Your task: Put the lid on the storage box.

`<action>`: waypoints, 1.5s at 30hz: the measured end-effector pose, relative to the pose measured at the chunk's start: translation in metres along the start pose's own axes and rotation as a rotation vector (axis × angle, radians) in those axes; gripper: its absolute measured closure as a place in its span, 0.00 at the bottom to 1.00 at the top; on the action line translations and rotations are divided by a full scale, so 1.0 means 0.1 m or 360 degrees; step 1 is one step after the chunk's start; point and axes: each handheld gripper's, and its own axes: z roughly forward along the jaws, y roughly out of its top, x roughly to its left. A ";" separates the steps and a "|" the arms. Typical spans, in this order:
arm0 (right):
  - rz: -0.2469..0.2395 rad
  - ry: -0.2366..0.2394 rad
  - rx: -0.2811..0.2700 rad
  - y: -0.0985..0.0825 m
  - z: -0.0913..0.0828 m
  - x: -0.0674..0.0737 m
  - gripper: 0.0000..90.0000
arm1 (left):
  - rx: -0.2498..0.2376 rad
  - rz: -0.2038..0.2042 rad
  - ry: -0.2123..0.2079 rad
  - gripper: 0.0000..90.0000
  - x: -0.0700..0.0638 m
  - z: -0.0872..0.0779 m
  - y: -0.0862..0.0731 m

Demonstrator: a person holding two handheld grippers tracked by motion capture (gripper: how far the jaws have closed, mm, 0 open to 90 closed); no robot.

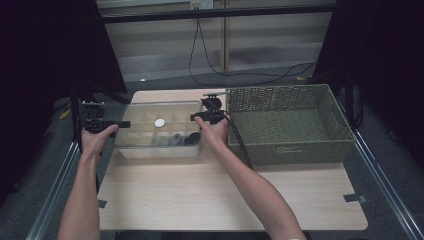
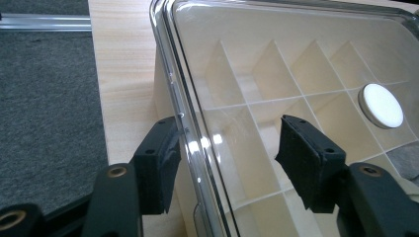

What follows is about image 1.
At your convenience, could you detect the cream sock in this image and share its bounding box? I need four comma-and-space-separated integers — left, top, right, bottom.
152, 134, 169, 147

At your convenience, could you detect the white wall outlet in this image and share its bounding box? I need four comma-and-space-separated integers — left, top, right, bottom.
189, 0, 214, 10

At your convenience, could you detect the green woven basket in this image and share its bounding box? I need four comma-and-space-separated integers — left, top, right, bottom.
225, 83, 357, 167

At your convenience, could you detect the person's right hand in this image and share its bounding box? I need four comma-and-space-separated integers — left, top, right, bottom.
193, 115, 232, 152

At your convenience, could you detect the cream divided storage box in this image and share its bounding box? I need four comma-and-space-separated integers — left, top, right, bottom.
113, 101, 204, 159

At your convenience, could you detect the black sock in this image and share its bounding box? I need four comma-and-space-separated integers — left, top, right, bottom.
183, 131, 202, 146

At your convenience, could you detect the clear box lid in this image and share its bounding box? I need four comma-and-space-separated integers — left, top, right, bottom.
113, 100, 204, 149

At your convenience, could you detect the black floor cable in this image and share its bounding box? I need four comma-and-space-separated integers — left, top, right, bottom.
188, 18, 318, 87

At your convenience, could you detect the person's left hand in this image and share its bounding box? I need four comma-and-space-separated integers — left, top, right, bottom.
80, 123, 120, 158

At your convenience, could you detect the black curtain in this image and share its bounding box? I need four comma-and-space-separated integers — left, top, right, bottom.
311, 0, 424, 168
0, 0, 128, 201

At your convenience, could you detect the metal floor rail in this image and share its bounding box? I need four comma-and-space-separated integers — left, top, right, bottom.
24, 109, 98, 240
336, 96, 424, 240

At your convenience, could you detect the black stand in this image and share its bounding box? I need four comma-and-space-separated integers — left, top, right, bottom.
68, 79, 131, 144

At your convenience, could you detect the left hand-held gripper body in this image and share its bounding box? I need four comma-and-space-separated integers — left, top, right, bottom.
81, 99, 113, 135

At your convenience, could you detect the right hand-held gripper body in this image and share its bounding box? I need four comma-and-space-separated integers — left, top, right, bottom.
200, 92, 229, 126

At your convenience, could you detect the grey sock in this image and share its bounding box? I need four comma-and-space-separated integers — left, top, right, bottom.
167, 133, 184, 146

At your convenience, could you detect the black horizontal bar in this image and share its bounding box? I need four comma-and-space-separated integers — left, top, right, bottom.
99, 4, 338, 24

